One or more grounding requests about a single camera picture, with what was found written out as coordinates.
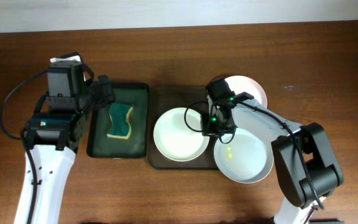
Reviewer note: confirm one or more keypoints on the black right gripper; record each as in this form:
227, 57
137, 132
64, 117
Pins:
207, 129

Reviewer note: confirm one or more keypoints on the black water tray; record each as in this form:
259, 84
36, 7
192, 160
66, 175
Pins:
100, 145

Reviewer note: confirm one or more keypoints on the light blue plate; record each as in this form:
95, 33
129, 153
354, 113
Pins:
243, 157

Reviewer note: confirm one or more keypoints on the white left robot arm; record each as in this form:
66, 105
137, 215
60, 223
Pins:
51, 139

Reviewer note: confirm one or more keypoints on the white plate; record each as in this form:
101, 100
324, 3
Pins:
176, 135

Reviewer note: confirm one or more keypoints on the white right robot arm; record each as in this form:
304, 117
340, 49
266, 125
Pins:
306, 166

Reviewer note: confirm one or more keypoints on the pink plate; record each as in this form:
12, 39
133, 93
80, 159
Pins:
239, 84

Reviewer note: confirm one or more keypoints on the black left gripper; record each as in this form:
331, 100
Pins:
100, 94

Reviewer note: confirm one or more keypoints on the green and yellow sponge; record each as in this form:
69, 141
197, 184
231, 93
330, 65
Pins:
120, 125

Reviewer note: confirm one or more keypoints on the brown serving tray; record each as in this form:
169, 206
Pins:
163, 99

